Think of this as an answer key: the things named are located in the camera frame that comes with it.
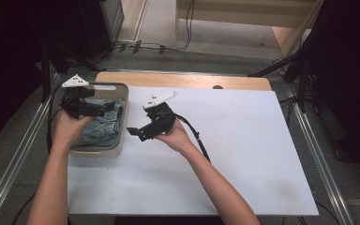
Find light blue jeans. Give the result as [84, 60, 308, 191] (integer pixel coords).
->
[71, 97, 125, 149]

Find black tripod stand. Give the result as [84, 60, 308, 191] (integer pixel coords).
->
[39, 40, 107, 104]
[247, 46, 314, 113]

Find metal floor rail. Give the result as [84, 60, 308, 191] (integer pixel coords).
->
[285, 83, 354, 225]
[0, 73, 61, 225]

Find black hanging cable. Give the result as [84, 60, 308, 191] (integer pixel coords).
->
[177, 0, 197, 53]

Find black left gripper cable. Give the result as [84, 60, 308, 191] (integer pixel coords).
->
[11, 83, 65, 225]

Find black cabinet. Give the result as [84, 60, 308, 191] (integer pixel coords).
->
[74, 0, 126, 61]

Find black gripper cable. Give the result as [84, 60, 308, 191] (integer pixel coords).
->
[173, 112, 212, 164]
[11, 83, 65, 225]

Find light wooden furniture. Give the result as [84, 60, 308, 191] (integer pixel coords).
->
[173, 0, 325, 59]

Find person's right hand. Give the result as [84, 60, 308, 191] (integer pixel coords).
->
[154, 119, 199, 158]

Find black floor cables with plugs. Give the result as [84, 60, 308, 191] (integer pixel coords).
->
[97, 39, 179, 64]

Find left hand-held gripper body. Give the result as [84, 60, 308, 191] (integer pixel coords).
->
[60, 73, 107, 120]

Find person's left hand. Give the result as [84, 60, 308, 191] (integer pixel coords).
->
[52, 109, 95, 153]

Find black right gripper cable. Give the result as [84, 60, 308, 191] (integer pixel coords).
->
[173, 112, 212, 164]

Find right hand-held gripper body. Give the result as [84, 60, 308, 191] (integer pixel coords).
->
[139, 91, 178, 143]

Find white board table cover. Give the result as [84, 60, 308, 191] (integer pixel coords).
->
[67, 86, 320, 218]

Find beige plastic basket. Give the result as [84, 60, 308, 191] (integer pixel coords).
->
[67, 82, 130, 158]

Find dark curtain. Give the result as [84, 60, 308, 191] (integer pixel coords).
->
[0, 0, 85, 151]
[296, 0, 360, 186]

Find person's dark clothing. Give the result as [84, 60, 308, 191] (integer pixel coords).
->
[113, 216, 225, 225]

